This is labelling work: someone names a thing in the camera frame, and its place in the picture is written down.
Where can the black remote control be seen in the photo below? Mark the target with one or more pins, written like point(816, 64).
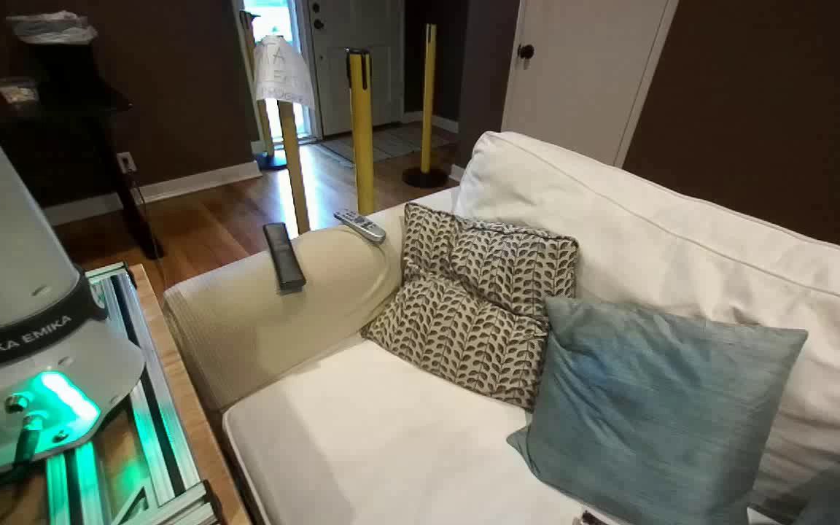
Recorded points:
point(283, 257)

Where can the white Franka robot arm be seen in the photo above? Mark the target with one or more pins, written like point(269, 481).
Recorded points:
point(14, 243)

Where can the silver remote control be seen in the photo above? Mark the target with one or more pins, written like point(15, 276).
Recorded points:
point(362, 228)

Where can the black white patterned pillow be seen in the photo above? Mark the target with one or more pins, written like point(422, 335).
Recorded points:
point(480, 294)

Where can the green floor rug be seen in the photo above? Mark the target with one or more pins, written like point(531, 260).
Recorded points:
point(391, 141)

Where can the grey panel door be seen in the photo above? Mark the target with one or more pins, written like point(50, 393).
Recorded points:
point(362, 61)

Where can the white sofa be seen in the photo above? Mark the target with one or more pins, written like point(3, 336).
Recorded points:
point(635, 234)

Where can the dark door knob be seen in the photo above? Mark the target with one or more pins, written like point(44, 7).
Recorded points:
point(527, 50)

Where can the white cloth cover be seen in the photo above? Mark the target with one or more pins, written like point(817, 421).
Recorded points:
point(280, 68)

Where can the white door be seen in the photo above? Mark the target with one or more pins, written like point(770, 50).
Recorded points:
point(584, 68)

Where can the teal pillow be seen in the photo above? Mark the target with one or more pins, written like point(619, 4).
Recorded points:
point(654, 409)

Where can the black side table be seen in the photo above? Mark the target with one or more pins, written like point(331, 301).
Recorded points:
point(81, 128)

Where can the white folded cloth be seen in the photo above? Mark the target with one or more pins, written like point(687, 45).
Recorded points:
point(50, 29)

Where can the small white clutter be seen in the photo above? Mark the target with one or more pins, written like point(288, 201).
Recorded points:
point(2, 90)

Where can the yellow stanchion post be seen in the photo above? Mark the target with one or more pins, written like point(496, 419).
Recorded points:
point(362, 128)
point(431, 97)
point(295, 164)
point(261, 122)

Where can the white wall outlet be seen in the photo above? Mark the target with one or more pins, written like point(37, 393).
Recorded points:
point(127, 163)

